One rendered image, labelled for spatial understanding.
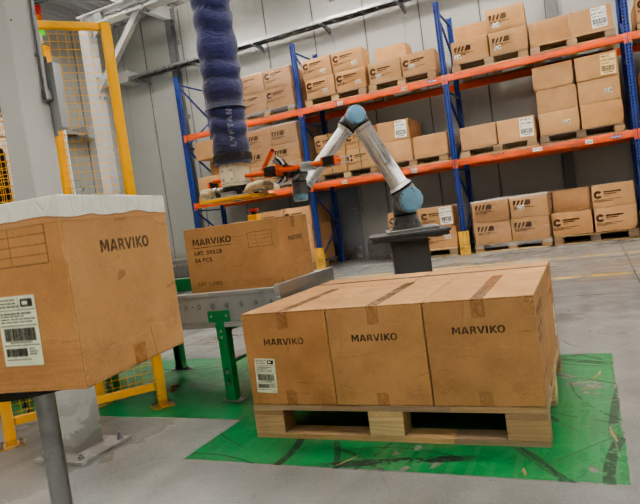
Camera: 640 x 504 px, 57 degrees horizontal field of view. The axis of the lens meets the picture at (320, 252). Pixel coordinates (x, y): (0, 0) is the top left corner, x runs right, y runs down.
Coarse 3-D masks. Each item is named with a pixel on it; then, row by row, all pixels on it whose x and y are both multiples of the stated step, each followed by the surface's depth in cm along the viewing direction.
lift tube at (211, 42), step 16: (192, 0) 325; (208, 0) 321; (224, 0) 325; (192, 16) 329; (208, 16) 321; (224, 16) 324; (208, 32) 323; (224, 32) 325; (208, 48) 323; (224, 48) 324; (208, 64) 324; (224, 64) 324; (208, 80) 326; (224, 80) 324; (240, 80) 333; (208, 96) 327; (224, 96) 324; (240, 96) 330
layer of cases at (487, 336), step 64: (256, 320) 249; (320, 320) 236; (384, 320) 225; (448, 320) 215; (512, 320) 205; (256, 384) 252; (320, 384) 239; (384, 384) 228; (448, 384) 217; (512, 384) 208
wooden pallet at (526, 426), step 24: (552, 384) 234; (264, 408) 252; (288, 408) 247; (312, 408) 242; (336, 408) 237; (360, 408) 233; (384, 408) 229; (408, 408) 225; (432, 408) 221; (456, 408) 217; (480, 408) 213; (504, 408) 210; (528, 408) 206; (264, 432) 253; (288, 432) 249; (312, 432) 245; (336, 432) 241; (360, 432) 238; (384, 432) 230; (408, 432) 230; (432, 432) 227; (456, 432) 224; (480, 432) 221; (504, 432) 218; (528, 432) 207; (552, 432) 213
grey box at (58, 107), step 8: (48, 64) 264; (56, 64) 265; (48, 72) 264; (56, 72) 264; (48, 80) 265; (56, 80) 264; (56, 88) 263; (56, 96) 264; (64, 96) 267; (56, 104) 264; (64, 104) 266; (56, 112) 265; (64, 112) 266; (56, 120) 265; (64, 120) 266; (56, 128) 266; (64, 128) 266
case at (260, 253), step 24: (288, 216) 324; (192, 240) 332; (216, 240) 326; (240, 240) 320; (264, 240) 314; (288, 240) 321; (192, 264) 333; (216, 264) 327; (240, 264) 321; (264, 264) 316; (288, 264) 318; (312, 264) 348; (192, 288) 335; (216, 288) 329; (240, 288) 323
